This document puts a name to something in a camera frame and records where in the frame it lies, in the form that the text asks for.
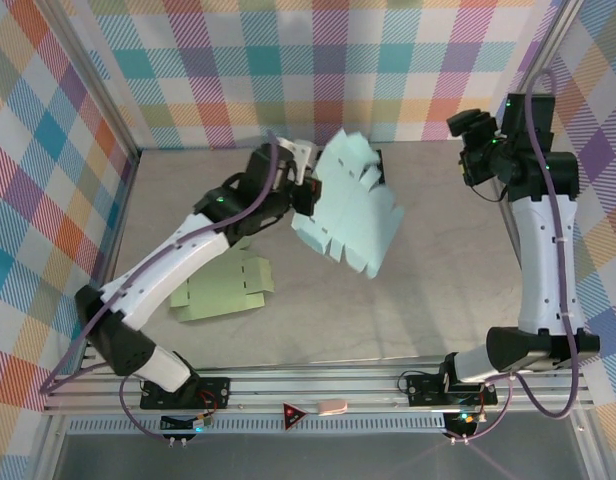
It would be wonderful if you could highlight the light blue paper box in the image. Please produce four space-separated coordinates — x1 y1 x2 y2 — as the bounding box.
290 128 407 280

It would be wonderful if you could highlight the light green paper box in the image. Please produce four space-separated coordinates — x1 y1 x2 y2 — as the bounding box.
168 234 278 325

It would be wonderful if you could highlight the pink oval device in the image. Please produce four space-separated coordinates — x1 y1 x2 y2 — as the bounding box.
315 398 348 416

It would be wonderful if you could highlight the red triangle button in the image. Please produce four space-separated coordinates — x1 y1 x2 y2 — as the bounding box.
281 401 309 431

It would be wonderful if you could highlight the small circuit board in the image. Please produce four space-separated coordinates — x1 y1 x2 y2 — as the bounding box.
445 410 489 432
160 412 214 432

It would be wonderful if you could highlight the grey metal panel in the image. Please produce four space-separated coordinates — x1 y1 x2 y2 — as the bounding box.
52 433 597 480

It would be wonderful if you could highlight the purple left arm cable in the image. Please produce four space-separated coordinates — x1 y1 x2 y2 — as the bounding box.
39 130 289 444

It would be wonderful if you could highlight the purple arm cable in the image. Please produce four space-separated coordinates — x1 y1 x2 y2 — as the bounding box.
447 68 587 444
39 130 289 444

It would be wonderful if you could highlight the aluminium frame post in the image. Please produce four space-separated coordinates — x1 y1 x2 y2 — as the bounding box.
480 0 587 156
35 0 142 169

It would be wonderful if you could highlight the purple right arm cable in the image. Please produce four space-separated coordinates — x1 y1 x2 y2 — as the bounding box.
447 68 587 444

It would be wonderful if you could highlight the aluminium front frame rail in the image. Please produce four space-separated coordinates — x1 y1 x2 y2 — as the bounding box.
41 355 595 416

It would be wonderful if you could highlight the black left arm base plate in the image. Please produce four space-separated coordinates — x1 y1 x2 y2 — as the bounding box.
139 377 232 410

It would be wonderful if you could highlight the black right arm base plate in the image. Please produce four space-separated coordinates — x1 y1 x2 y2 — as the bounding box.
406 372 499 407

